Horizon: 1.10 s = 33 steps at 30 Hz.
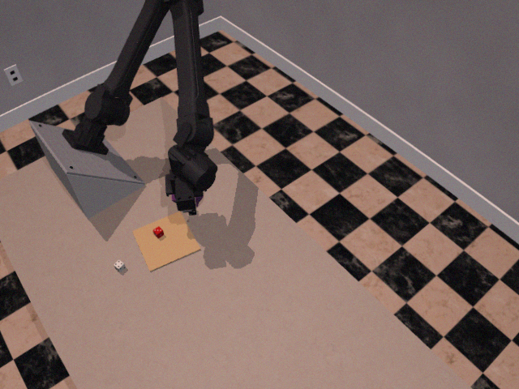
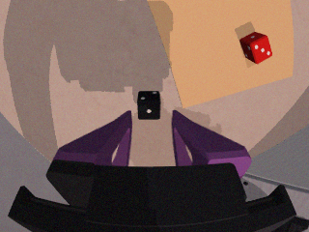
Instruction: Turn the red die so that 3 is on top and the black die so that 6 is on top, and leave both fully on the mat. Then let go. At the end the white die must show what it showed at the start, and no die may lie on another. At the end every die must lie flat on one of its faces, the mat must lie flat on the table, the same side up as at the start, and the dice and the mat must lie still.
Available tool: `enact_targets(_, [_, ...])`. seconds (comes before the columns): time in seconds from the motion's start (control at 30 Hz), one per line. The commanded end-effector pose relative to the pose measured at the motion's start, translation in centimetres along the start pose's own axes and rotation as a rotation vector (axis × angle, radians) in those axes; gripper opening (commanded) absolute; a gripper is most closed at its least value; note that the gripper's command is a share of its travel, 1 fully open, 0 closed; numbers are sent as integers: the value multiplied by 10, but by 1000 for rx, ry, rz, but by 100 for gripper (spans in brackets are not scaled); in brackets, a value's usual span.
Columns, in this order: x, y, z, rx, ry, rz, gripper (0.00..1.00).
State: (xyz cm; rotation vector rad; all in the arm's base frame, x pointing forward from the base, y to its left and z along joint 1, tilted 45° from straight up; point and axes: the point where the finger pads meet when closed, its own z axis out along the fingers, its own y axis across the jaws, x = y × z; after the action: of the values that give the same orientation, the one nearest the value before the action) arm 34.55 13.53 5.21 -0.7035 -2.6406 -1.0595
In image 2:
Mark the red die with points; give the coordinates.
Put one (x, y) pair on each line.
(256, 47)

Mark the tan mat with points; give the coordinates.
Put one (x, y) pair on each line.
(201, 41)

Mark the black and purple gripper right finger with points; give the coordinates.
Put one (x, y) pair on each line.
(205, 146)

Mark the black die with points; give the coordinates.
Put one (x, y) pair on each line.
(148, 105)

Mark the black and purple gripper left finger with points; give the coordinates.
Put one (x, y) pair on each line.
(99, 145)

